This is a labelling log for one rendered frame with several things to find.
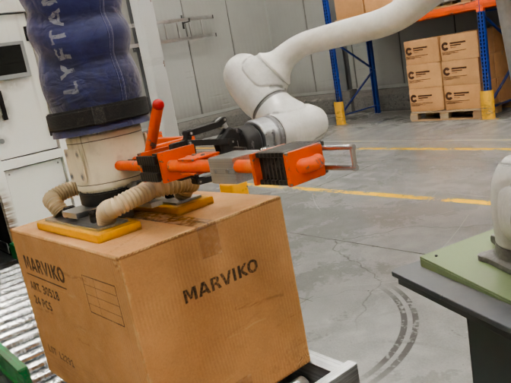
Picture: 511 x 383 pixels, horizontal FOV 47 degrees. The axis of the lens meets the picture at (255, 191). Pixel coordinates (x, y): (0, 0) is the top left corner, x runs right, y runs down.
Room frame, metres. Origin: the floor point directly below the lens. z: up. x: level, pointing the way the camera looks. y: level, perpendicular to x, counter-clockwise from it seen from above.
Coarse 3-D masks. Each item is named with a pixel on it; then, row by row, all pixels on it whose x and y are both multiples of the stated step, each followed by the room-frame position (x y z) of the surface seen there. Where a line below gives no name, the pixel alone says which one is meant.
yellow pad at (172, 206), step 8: (168, 200) 1.31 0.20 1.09; (176, 200) 1.30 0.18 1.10; (184, 200) 1.28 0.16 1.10; (192, 200) 1.29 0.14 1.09; (200, 200) 1.28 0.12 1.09; (208, 200) 1.29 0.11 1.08; (136, 208) 1.38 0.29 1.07; (144, 208) 1.35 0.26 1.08; (152, 208) 1.32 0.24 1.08; (160, 208) 1.29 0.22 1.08; (168, 208) 1.26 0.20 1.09; (176, 208) 1.24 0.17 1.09; (184, 208) 1.25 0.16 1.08; (192, 208) 1.26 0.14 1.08
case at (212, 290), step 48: (48, 240) 1.25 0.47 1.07; (144, 240) 1.08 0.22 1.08; (192, 240) 1.09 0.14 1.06; (240, 240) 1.16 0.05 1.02; (48, 288) 1.32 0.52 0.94; (96, 288) 1.09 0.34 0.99; (144, 288) 1.01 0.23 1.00; (192, 288) 1.07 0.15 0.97; (240, 288) 1.14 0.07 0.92; (288, 288) 1.22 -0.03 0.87; (48, 336) 1.40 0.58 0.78; (96, 336) 1.14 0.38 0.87; (144, 336) 1.00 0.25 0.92; (192, 336) 1.06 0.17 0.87; (240, 336) 1.13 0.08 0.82; (288, 336) 1.20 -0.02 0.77
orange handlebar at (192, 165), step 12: (168, 144) 1.48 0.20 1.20; (192, 156) 1.06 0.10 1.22; (204, 156) 1.04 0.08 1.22; (312, 156) 0.84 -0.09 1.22; (120, 168) 1.24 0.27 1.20; (132, 168) 1.20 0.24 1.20; (168, 168) 1.09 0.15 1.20; (180, 168) 1.06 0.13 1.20; (192, 168) 1.03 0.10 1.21; (204, 168) 1.00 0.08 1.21; (240, 168) 0.92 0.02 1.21; (300, 168) 0.82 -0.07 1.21; (312, 168) 0.82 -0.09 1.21
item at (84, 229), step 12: (60, 216) 1.37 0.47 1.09; (48, 228) 1.32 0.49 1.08; (60, 228) 1.26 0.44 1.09; (72, 228) 1.23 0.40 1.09; (84, 228) 1.19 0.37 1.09; (96, 228) 1.16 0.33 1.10; (108, 228) 1.16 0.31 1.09; (120, 228) 1.15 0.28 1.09; (132, 228) 1.16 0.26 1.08; (96, 240) 1.12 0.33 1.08; (108, 240) 1.13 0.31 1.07
